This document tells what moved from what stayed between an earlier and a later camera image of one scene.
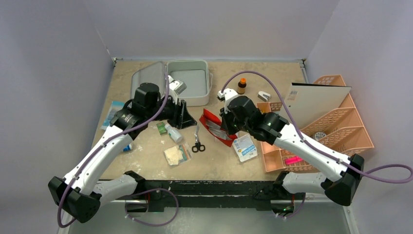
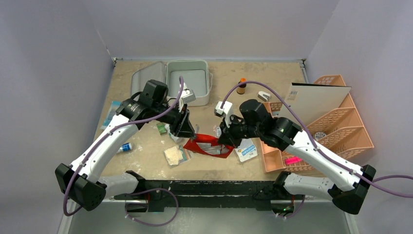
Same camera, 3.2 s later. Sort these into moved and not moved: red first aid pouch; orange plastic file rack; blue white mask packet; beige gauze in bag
Moved: red first aid pouch
Not moved: blue white mask packet; beige gauze in bag; orange plastic file rack
